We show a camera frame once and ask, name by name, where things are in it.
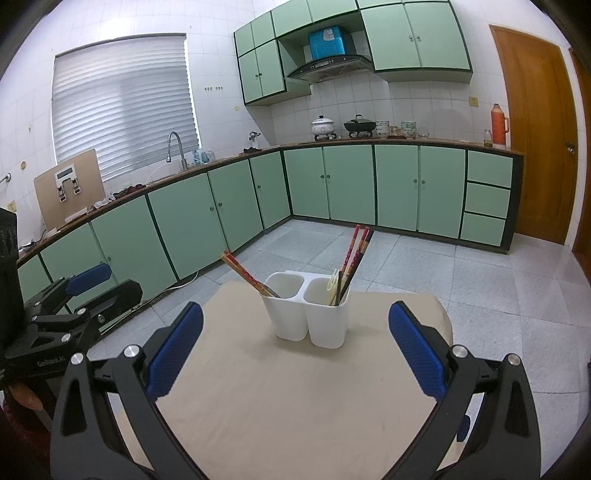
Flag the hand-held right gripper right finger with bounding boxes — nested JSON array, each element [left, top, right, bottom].
[[388, 301, 542, 480]]

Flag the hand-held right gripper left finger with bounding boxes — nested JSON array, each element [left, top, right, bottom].
[[50, 301, 218, 480]]

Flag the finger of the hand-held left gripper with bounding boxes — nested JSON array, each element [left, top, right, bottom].
[[32, 279, 144, 354], [23, 263, 112, 319]]

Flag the white two-compartment utensil holder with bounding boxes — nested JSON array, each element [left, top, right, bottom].
[[262, 270, 351, 348]]

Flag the person's left hand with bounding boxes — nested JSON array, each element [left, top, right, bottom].
[[4, 382, 44, 411]]

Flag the brown cardboard board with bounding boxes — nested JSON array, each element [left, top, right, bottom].
[[33, 148, 106, 232]]

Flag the white clip device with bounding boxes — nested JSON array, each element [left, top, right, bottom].
[[54, 168, 83, 201]]

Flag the green drawer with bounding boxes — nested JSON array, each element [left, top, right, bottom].
[[460, 212, 507, 247], [463, 182, 511, 219], [466, 150, 514, 189]]

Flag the chrome kitchen faucet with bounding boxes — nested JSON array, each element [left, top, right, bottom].
[[166, 131, 189, 171]]

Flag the white window blinds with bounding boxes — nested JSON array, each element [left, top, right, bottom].
[[51, 32, 200, 185]]

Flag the green base cabinet run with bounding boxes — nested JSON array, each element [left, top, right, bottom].
[[16, 141, 525, 315]]

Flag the black wok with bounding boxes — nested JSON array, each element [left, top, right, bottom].
[[343, 114, 377, 136]]

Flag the brown wooden door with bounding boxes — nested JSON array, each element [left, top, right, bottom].
[[568, 46, 591, 257], [489, 24, 578, 245]]

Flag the orange thermos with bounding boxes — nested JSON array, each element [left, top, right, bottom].
[[489, 103, 510, 148]]

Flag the black range hood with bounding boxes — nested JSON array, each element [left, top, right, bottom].
[[285, 54, 374, 84]]

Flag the green wall cabinet unit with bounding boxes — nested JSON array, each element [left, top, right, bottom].
[[233, 0, 474, 107]]

